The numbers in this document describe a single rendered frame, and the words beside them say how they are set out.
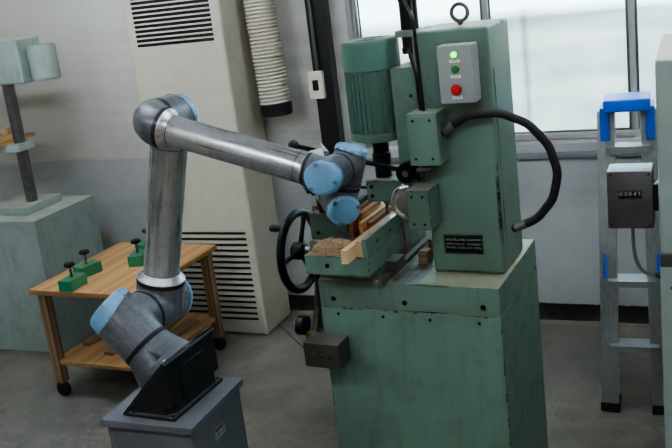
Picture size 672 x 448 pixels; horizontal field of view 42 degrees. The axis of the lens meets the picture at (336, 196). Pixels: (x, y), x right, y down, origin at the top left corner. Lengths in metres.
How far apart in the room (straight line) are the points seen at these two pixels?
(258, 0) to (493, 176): 1.92
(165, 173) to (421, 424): 1.09
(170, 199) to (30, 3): 2.62
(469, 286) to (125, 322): 0.99
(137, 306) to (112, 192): 2.40
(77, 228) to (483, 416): 2.73
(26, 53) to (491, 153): 2.73
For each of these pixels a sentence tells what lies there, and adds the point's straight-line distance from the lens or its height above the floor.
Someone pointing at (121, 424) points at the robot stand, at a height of 0.54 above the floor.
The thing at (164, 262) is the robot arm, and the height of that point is 0.92.
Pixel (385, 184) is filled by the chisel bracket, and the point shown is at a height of 1.05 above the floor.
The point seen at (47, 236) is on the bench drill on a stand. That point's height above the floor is 0.60.
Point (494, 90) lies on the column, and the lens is 2.49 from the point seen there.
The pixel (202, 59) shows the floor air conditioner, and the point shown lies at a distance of 4.16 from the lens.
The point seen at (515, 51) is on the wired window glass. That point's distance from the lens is 4.03.
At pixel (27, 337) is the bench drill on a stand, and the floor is 0.08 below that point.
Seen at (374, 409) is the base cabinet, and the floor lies 0.37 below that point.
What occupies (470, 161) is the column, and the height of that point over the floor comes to 1.14.
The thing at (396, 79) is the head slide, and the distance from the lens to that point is 2.60.
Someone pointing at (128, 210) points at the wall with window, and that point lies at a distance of 4.97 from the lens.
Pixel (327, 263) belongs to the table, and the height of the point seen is 0.88.
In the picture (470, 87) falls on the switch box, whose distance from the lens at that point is 2.42.
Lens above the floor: 1.71
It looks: 14 degrees down
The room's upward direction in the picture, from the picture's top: 7 degrees counter-clockwise
